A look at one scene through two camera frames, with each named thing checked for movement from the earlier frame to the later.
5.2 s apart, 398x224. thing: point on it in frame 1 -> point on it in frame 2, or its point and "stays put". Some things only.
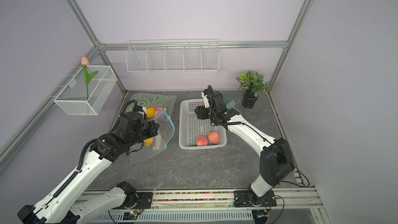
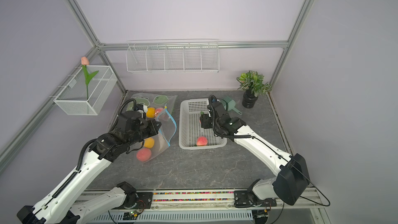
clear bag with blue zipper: [157, 143] stays put
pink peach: [199, 105] -> [143, 154]
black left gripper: [153, 130] stays put
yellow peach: [151, 112] stays put
